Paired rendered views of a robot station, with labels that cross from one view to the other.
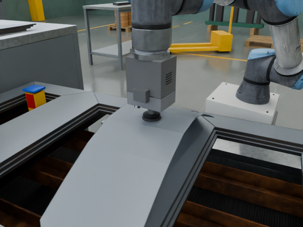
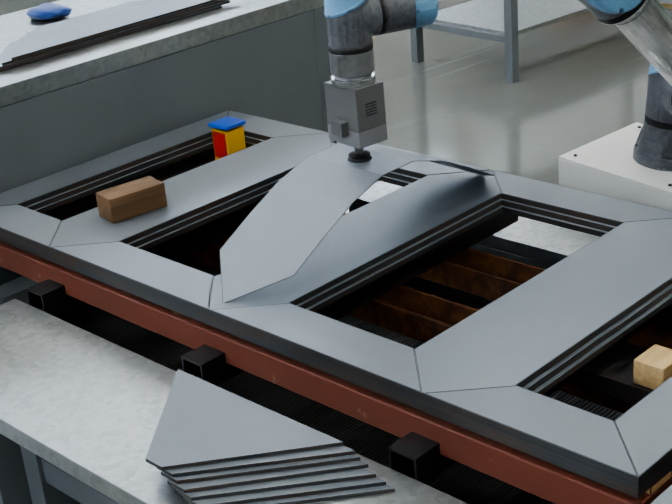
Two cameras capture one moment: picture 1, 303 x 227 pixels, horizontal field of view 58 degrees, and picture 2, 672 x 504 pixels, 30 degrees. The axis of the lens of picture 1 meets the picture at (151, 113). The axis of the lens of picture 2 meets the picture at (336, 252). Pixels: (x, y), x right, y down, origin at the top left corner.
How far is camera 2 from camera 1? 163 cm
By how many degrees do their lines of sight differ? 19
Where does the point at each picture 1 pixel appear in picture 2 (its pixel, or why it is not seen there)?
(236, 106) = (611, 172)
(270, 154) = not seen: hidden behind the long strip
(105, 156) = (292, 195)
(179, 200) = (382, 262)
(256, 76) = (659, 110)
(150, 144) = (342, 185)
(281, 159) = not seen: hidden behind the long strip
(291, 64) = not seen: outside the picture
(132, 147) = (323, 186)
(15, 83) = (195, 112)
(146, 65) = (343, 93)
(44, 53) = (252, 55)
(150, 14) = (342, 39)
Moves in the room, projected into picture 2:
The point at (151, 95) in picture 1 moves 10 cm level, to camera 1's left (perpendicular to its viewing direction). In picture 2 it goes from (350, 128) to (294, 126)
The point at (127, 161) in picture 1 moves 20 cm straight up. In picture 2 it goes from (313, 200) to (302, 85)
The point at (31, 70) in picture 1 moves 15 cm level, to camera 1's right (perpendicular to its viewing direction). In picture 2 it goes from (226, 89) to (284, 90)
